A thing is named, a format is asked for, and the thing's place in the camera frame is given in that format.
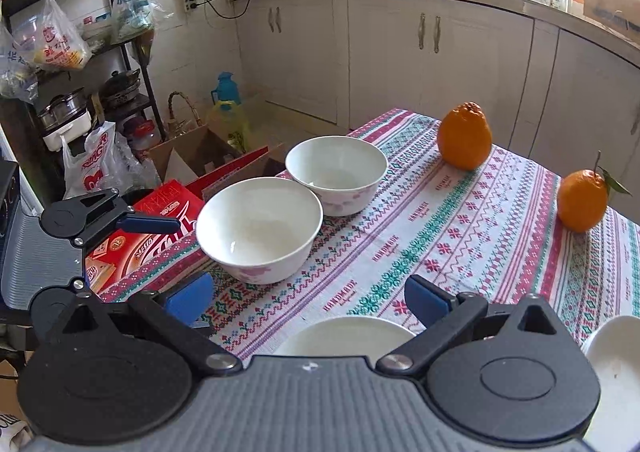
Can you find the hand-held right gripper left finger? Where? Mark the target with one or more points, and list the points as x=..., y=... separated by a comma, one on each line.
x=190, y=299

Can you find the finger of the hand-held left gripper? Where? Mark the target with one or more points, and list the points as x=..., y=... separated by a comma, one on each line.
x=150, y=224

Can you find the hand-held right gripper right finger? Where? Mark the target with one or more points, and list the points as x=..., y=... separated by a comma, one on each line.
x=427, y=301

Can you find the large white fruit-print plate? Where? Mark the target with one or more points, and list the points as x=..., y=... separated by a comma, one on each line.
x=340, y=337

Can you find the white bowl pink flowers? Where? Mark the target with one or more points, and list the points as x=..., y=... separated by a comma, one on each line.
x=335, y=172
x=260, y=227

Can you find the stained white fruit-print plate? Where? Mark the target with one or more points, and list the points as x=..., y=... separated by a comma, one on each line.
x=617, y=382

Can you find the red printed box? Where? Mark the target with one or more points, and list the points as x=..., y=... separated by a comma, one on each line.
x=160, y=212

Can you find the patterned striped tablecloth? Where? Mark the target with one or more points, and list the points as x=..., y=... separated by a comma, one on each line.
x=450, y=242

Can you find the white red-print plastic bag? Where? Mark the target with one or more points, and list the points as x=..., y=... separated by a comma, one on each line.
x=97, y=167

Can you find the open cardboard box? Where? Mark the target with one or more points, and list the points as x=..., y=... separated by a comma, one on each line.
x=200, y=154

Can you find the red-lid plastic jar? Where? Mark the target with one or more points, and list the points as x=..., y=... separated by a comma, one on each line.
x=142, y=134

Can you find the white electric cooker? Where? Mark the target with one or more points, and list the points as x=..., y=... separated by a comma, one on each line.
x=70, y=132

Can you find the black metal shelf rack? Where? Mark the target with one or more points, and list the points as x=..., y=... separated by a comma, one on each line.
x=150, y=97

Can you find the yellow plastic bag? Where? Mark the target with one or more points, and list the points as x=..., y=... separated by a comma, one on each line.
x=232, y=124

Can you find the black lidded pot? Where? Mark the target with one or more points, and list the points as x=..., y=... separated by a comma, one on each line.
x=120, y=89

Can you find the steel lidded pot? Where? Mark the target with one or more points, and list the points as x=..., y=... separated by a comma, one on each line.
x=62, y=109

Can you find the blue thermos jug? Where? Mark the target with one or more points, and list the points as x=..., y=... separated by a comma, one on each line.
x=227, y=89

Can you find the orange fruit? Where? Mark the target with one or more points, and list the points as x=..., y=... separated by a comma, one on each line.
x=465, y=137

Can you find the orange with leafy stem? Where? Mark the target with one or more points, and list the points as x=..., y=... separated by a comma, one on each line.
x=582, y=202

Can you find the plastic bag of snacks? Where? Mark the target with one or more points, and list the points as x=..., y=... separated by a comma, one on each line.
x=52, y=42

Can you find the white kitchen cabinet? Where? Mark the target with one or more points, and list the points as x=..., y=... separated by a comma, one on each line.
x=390, y=62

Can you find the brown cardboard box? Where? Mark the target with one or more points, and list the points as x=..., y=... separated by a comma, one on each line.
x=612, y=4

